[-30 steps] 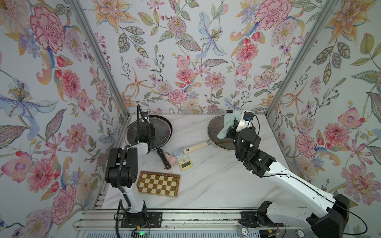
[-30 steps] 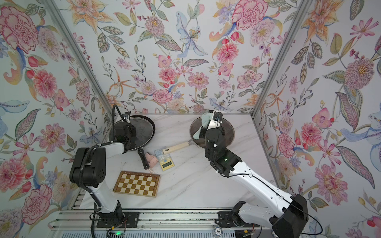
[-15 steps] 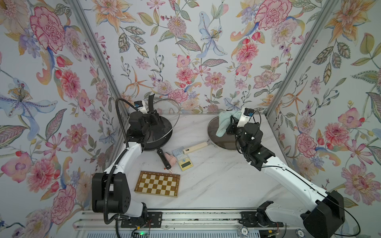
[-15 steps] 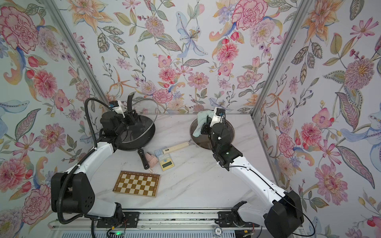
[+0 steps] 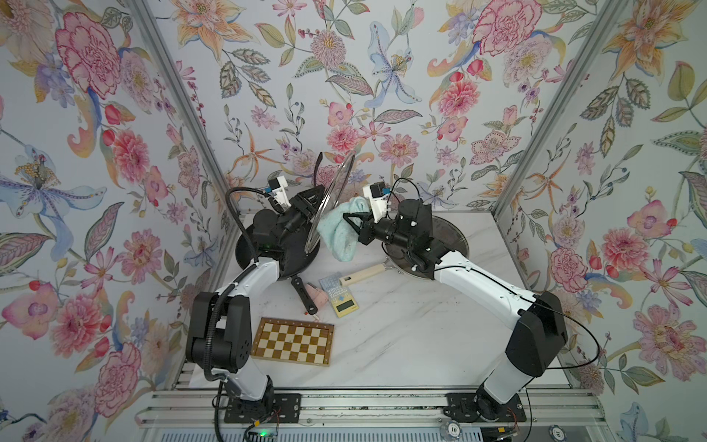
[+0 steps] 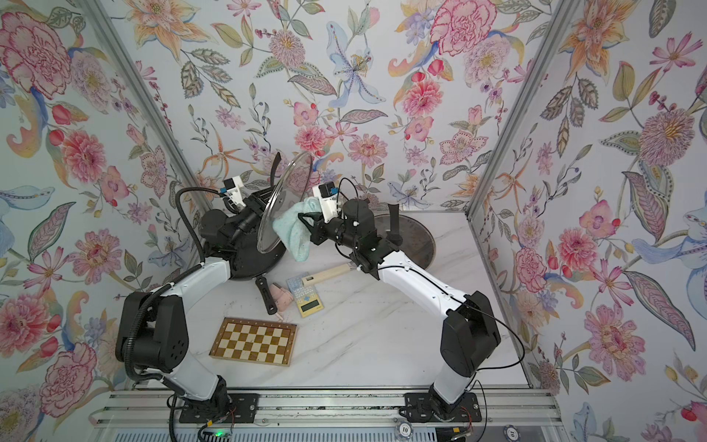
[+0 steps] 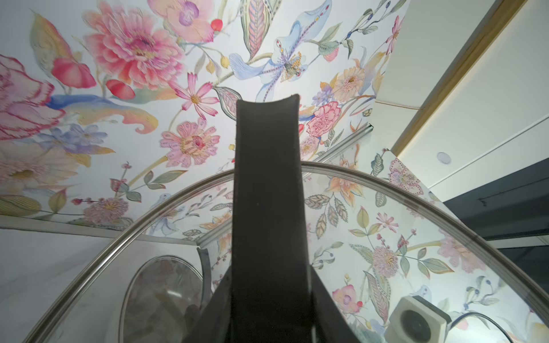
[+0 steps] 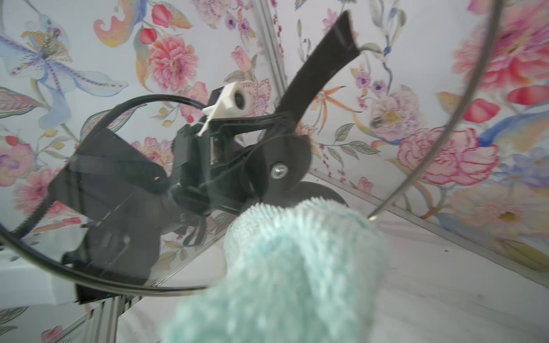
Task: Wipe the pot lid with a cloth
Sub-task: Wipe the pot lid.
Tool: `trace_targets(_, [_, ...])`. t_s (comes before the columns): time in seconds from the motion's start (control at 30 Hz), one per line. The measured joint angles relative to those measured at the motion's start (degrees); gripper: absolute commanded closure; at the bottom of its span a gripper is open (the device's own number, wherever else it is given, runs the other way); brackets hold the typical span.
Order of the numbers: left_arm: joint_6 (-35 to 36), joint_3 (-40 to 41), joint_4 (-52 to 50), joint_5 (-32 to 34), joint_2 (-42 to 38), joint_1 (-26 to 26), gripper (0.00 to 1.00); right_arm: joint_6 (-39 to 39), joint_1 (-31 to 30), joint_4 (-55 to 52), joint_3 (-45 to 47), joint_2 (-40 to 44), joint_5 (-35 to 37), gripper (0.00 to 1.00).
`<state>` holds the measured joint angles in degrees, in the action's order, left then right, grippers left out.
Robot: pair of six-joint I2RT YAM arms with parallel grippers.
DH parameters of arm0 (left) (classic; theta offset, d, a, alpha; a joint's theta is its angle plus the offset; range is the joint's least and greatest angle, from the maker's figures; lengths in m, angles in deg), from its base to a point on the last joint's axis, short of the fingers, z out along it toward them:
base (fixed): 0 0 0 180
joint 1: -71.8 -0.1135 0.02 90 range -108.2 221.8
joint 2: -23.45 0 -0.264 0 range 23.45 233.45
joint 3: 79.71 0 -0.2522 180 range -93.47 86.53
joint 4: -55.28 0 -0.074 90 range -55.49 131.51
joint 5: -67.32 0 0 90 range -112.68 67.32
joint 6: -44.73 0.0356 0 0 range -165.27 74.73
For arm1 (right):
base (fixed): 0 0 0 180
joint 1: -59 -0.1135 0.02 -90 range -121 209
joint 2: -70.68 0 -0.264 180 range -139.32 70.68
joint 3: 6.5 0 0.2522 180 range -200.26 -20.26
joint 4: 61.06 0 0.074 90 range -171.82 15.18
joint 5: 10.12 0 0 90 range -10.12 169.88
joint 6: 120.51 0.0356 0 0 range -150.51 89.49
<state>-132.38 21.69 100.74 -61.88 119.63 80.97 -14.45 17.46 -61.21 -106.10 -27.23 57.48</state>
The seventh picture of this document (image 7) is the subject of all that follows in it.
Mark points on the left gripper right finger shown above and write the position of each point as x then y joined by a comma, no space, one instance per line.
329,323

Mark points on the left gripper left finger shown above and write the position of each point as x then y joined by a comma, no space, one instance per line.
213,324

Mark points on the glass wok lid black handle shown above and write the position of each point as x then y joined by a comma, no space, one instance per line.
373,238

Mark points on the brown frying pan cream handle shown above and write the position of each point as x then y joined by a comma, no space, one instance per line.
162,301

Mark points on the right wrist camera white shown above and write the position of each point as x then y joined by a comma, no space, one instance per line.
415,320

